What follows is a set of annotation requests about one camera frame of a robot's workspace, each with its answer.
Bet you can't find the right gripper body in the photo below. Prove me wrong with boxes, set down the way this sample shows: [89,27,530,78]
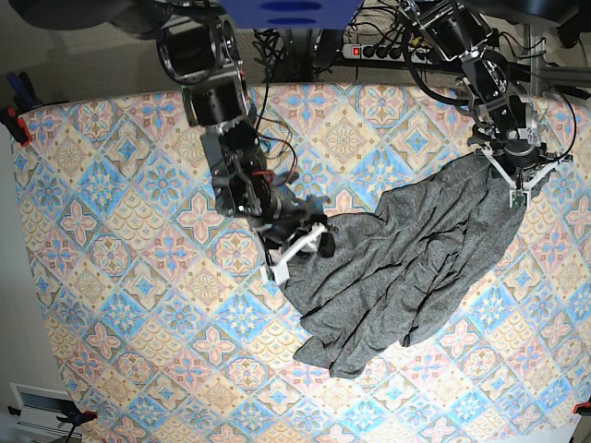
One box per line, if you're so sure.
[242,189,330,285]

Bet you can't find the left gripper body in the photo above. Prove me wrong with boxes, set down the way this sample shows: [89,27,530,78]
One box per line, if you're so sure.
[469,97,573,208]

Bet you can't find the grey t-shirt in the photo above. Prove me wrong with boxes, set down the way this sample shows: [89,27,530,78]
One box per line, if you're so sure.
[282,153,525,379]

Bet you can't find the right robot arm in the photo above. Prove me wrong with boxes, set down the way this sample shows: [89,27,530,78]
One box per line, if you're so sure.
[149,1,334,285]

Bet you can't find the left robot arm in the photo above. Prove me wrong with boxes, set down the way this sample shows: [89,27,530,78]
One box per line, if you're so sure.
[400,1,573,208]

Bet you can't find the patterned tablecloth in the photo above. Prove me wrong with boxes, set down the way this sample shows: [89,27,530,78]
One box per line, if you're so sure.
[12,92,590,442]

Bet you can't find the power strip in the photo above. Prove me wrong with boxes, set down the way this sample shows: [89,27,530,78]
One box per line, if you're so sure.
[341,43,433,65]

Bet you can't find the red clamp bottom left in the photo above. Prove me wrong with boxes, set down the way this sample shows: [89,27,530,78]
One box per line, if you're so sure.
[56,411,97,427]

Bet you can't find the red clamp bottom right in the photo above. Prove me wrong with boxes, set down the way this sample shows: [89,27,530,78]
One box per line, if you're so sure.
[573,400,591,417]

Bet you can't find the red black clamp left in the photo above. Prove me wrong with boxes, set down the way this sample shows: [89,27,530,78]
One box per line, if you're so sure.
[1,72,37,146]

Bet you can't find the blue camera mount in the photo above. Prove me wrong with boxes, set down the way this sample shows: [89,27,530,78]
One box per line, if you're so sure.
[220,0,362,30]

